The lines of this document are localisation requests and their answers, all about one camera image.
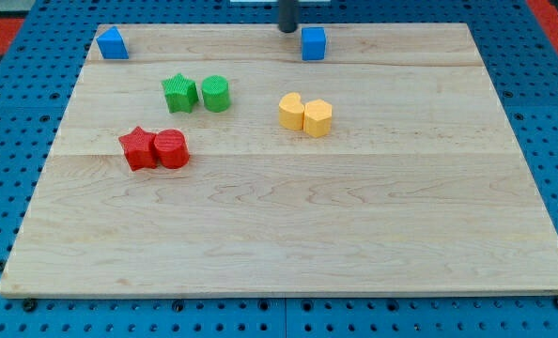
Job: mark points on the wooden board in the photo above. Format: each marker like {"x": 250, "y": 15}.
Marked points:
{"x": 419, "y": 189}

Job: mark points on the yellow hexagon block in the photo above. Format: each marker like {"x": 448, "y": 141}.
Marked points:
{"x": 317, "y": 118}

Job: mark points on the green circle block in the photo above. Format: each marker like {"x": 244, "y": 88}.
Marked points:
{"x": 215, "y": 93}

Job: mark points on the red star block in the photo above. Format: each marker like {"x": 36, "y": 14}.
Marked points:
{"x": 138, "y": 148}

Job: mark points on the yellow heart block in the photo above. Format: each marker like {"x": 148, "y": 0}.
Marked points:
{"x": 291, "y": 111}

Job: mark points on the green star block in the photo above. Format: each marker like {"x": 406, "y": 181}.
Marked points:
{"x": 180, "y": 94}

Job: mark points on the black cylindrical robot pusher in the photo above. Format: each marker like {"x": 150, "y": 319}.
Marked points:
{"x": 288, "y": 11}

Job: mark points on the red circle block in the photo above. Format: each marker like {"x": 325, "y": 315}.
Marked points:
{"x": 171, "y": 148}

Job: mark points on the blue cube block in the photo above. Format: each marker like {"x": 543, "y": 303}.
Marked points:
{"x": 313, "y": 42}

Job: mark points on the blue triangle block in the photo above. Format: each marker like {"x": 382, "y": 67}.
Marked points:
{"x": 112, "y": 45}

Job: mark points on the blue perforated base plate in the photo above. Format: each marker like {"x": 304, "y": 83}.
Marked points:
{"x": 40, "y": 70}

